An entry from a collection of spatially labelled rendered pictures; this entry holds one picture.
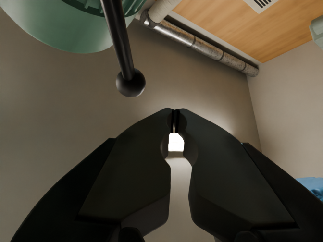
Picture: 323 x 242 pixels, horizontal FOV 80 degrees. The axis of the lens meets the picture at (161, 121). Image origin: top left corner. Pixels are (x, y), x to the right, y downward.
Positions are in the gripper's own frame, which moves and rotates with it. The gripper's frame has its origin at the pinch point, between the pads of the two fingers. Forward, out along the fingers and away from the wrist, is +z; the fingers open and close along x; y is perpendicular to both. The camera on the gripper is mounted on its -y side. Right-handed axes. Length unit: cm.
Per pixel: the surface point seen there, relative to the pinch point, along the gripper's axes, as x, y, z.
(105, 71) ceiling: -51, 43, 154
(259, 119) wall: 153, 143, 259
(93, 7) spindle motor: -8.4, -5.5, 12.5
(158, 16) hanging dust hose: -8, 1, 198
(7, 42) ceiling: -105, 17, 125
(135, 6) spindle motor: -4.4, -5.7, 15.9
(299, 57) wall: 188, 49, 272
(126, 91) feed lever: -4.9, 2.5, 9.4
